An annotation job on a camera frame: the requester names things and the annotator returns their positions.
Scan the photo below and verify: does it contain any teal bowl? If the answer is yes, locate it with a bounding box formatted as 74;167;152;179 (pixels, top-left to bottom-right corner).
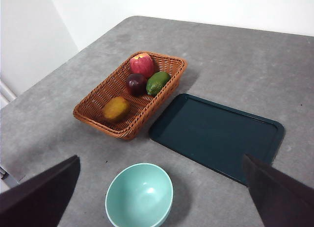
105;162;174;227

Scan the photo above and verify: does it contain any dark red plum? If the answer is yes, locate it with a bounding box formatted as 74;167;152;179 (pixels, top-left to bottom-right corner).
126;73;148;97

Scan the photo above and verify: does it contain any dark green rectangular tray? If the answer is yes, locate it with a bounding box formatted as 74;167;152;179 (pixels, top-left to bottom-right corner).
148;93;286;187

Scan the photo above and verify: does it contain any yellow-brown mango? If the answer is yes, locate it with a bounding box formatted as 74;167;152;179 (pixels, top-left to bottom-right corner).
102;96;131;124

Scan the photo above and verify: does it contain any brown wicker basket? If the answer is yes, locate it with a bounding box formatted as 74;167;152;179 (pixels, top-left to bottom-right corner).
73;51;188;141

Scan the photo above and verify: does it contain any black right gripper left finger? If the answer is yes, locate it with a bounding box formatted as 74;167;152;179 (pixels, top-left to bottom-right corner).
0;154;81;227

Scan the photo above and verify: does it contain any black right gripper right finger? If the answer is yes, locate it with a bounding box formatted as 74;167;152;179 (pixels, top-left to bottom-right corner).
242;152;314;227

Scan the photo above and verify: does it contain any green lime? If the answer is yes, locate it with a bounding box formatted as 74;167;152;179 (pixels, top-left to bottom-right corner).
146;71;171;97

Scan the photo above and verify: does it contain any red apple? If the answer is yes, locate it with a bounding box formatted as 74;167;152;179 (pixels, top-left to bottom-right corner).
129;52;155;79

